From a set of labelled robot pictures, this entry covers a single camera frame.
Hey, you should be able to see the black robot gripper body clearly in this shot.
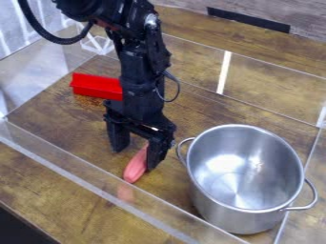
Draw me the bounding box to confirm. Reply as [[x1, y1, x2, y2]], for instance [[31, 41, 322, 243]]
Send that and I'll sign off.
[[102, 75, 178, 142]]

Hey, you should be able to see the clear acrylic barrier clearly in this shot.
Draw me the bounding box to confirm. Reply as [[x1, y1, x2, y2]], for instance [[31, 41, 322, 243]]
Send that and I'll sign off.
[[0, 18, 326, 244]]

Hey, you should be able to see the pink handled metal spoon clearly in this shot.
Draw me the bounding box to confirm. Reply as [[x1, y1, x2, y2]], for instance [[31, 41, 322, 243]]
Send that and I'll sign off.
[[122, 145, 148, 183]]

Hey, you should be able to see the black cable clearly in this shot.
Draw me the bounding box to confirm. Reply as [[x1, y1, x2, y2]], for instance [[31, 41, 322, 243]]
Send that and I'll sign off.
[[16, 0, 95, 46]]

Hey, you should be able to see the stainless steel pot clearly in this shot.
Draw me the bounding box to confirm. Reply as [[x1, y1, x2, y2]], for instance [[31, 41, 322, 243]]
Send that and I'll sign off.
[[176, 124, 315, 234]]

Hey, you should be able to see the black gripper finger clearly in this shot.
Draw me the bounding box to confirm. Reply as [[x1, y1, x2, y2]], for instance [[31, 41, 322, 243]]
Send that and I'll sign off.
[[146, 132, 176, 173], [106, 120, 130, 153]]

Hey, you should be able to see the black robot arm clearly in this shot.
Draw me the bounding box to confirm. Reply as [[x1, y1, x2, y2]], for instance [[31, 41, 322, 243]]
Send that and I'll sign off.
[[53, 0, 176, 170]]

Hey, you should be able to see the black strip on wall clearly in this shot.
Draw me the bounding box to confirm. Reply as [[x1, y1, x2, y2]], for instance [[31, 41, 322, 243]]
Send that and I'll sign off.
[[206, 7, 290, 33]]

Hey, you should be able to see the red plastic block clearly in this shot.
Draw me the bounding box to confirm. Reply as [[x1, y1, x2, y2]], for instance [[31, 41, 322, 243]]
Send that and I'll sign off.
[[69, 72, 123, 101]]

